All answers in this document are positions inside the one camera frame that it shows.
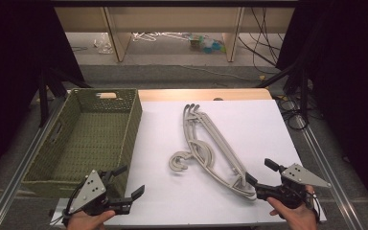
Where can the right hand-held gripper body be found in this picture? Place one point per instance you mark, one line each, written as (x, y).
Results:
(300, 177)

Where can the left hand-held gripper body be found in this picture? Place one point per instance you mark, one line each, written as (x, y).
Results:
(91, 188)

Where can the green woven basket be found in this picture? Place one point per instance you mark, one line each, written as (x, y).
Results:
(92, 137)

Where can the person's left hand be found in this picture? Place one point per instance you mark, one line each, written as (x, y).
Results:
(86, 222)

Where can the person's right hand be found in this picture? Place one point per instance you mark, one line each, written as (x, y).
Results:
(298, 218)

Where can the white paper sheet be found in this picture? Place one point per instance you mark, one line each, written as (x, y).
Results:
(252, 127)

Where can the black metal stand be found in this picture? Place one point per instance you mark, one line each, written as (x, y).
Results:
(304, 92)
(43, 99)

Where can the dark curtain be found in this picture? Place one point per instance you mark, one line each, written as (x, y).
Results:
(12, 64)
(348, 80)

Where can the clear plastic bag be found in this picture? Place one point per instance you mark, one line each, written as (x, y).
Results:
(103, 44)

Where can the light wooden desk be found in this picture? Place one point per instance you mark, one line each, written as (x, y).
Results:
(118, 41)

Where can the colourful plastic clutter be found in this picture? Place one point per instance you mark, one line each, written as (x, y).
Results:
(209, 44)

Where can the white hangers on floor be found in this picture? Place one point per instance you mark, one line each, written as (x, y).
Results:
(147, 36)

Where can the aluminium rail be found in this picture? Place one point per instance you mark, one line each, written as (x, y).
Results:
(329, 179)
(22, 163)

